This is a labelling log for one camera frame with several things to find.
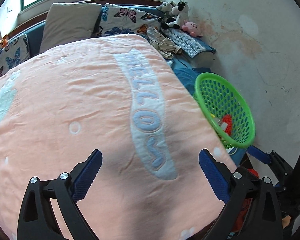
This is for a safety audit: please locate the clear bottle yellow green label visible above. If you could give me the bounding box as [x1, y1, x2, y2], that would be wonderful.
[210, 113, 221, 125]

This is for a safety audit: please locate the red foam fruit net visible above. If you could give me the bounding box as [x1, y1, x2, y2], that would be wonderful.
[219, 114, 232, 136]

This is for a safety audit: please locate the red bag under table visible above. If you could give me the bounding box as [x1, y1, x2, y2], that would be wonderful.
[232, 166, 259, 233]

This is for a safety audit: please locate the green plastic basket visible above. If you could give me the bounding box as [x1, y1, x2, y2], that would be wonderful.
[193, 73, 256, 148]

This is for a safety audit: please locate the patterned blue cloth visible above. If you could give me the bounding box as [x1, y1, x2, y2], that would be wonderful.
[161, 28, 216, 58]

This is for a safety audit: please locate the crumpled patterned cloth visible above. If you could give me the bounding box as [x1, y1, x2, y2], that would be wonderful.
[147, 27, 183, 60]

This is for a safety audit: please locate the pink plush toy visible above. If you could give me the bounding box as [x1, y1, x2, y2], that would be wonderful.
[181, 21, 203, 37]

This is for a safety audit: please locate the pink blanket table cover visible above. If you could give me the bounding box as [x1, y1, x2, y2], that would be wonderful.
[0, 35, 235, 239]

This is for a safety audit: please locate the cow plush toy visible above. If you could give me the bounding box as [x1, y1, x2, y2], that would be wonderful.
[161, 0, 189, 30]

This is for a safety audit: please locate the grey plush toy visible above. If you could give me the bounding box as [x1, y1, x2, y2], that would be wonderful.
[156, 1, 176, 13]

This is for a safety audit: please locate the butterfly print pillow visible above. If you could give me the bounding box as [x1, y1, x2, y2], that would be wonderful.
[93, 3, 163, 39]
[0, 34, 31, 77]

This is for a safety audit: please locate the orange fox plush toy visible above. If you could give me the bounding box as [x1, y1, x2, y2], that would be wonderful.
[0, 35, 9, 51]

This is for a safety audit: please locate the grey pillow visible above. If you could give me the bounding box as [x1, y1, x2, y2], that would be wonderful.
[39, 2, 102, 53]

